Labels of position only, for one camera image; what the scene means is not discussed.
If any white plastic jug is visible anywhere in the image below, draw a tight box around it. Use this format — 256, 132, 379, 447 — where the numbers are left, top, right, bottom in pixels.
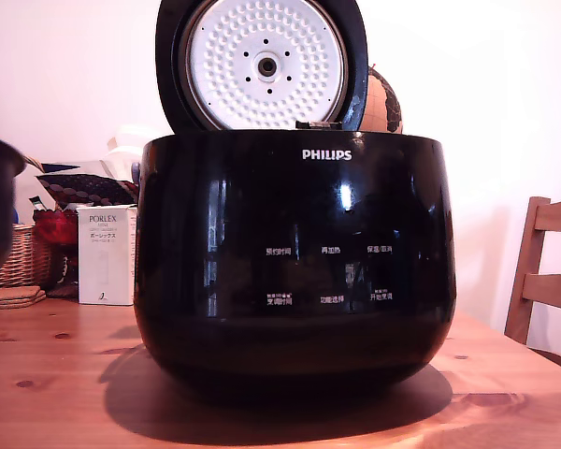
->
99, 123, 151, 177

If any woven wicker basket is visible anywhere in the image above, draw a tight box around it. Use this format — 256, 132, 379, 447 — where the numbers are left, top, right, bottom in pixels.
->
0, 157, 53, 290

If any wooden chair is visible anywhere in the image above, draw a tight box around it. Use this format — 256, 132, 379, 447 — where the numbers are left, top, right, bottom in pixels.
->
503, 196, 561, 378

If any black Philips rice cooker body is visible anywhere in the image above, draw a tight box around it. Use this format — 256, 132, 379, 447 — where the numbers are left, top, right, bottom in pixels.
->
133, 130, 458, 408

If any black rice cooker lid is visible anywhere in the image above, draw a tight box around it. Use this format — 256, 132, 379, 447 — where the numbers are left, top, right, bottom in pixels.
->
154, 0, 369, 135

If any white Porlex box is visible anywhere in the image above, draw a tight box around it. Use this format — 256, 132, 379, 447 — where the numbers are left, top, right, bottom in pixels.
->
76, 205, 139, 307

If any dark dotted patterned cloth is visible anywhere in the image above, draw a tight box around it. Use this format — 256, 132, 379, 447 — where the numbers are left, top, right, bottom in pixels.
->
34, 161, 142, 210

